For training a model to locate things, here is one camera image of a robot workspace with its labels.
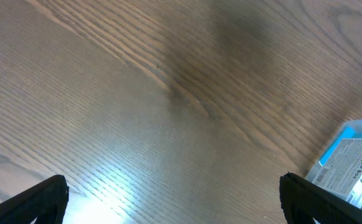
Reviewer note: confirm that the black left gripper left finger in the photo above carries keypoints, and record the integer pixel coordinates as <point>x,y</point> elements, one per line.
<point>44,203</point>

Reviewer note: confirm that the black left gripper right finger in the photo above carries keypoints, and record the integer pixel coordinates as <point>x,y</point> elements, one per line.
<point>303,202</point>

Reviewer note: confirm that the blue white screwdriver box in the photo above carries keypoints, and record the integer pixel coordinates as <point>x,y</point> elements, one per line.
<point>348,132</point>

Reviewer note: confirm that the clear plastic storage container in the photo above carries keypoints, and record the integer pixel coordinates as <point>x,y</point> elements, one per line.
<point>342,173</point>

